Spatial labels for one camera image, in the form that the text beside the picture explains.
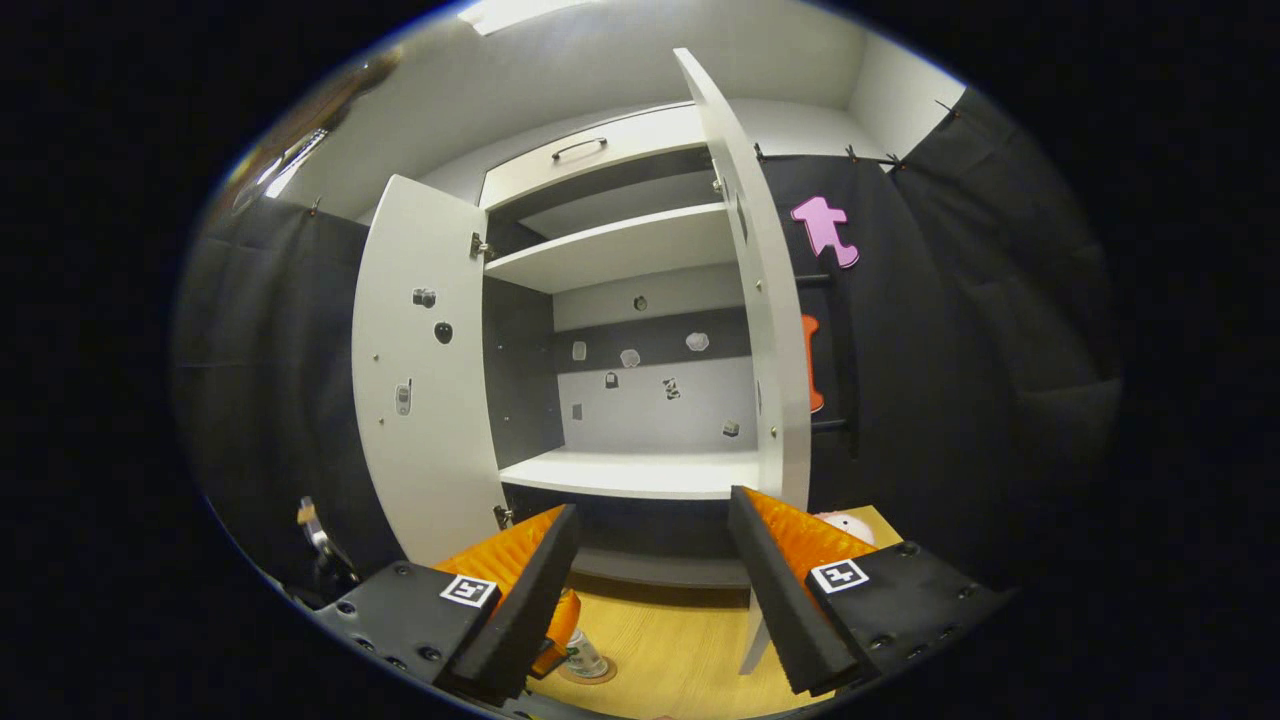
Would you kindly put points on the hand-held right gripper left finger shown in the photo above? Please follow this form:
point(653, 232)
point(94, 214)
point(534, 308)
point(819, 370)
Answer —
point(525, 610)

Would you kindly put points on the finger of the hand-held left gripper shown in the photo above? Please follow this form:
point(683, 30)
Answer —
point(562, 625)

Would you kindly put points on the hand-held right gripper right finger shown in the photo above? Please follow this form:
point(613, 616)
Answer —
point(780, 600)

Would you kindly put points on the white cabinet drawer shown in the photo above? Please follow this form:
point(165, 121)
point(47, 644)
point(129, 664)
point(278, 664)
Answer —
point(640, 140)

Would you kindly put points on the dark device with white tip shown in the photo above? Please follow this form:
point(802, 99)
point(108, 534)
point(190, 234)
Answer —
point(322, 555)

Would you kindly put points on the round brown coaster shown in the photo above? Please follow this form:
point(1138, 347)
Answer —
point(609, 670)

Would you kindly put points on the white cabinet shelf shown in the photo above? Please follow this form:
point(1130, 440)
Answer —
point(650, 475)
point(620, 245)

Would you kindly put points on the black backdrop cloth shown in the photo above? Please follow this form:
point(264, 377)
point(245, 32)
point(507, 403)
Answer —
point(270, 380)
point(950, 350)

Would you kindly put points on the white bottle with green label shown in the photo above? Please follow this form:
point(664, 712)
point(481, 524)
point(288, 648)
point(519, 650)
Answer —
point(585, 658)

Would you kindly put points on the white and grey cabinet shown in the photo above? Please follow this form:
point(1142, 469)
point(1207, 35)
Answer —
point(640, 425)

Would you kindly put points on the white and pink round object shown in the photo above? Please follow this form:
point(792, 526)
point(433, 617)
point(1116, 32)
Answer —
point(850, 527)

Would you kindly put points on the small ceiling light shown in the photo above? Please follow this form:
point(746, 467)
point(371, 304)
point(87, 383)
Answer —
point(295, 162)

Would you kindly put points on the white cabinet door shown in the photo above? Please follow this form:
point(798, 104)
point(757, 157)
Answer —
point(775, 320)
point(420, 470)

